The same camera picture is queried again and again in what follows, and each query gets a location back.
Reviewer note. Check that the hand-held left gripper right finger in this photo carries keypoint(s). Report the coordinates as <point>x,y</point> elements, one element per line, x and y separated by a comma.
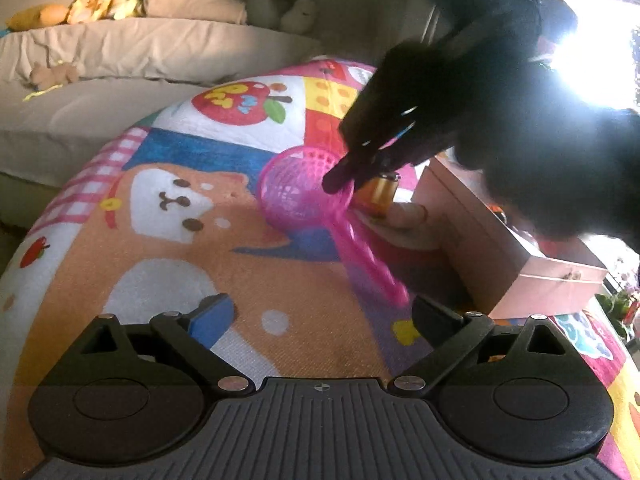
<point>435,325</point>

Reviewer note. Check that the brown gold jar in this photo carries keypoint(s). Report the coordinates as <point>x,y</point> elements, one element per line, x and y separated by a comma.
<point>382,195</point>

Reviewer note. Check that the twine bow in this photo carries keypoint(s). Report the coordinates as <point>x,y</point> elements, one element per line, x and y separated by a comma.
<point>574,275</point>

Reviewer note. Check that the small potted plant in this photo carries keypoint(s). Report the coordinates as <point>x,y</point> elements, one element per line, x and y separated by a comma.
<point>620,305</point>

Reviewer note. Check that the pink cardboard box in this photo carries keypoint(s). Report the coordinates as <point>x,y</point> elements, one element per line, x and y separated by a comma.
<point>480,260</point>

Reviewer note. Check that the yellow cushion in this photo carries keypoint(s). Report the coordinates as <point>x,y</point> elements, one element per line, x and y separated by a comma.
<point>37,16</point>

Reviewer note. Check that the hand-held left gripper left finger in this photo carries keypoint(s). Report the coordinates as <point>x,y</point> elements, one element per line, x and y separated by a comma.
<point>212,317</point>

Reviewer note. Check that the grey white plush toy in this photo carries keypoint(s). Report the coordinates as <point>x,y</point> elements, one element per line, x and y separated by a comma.
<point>265,4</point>

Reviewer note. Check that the orange plush toy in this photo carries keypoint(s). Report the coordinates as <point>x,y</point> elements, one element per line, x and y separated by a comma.
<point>95,4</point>

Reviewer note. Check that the small beige plush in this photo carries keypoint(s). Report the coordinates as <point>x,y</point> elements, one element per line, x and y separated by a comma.
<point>52,75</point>

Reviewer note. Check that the white bear plush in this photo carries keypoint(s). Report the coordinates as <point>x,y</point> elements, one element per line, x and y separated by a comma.
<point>300,14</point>

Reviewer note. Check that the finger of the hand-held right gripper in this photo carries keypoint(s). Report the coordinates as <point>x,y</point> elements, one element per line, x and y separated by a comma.
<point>415,150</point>
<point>342,172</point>

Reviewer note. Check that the colourful printed play mat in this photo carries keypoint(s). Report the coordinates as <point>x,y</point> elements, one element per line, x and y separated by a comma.
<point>150,240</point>

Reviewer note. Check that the beige covered bed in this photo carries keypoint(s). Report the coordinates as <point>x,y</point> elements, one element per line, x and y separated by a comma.
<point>125,60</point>

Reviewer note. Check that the pink plastic strainer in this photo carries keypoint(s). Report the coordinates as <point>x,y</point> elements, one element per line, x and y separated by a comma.
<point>290,195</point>

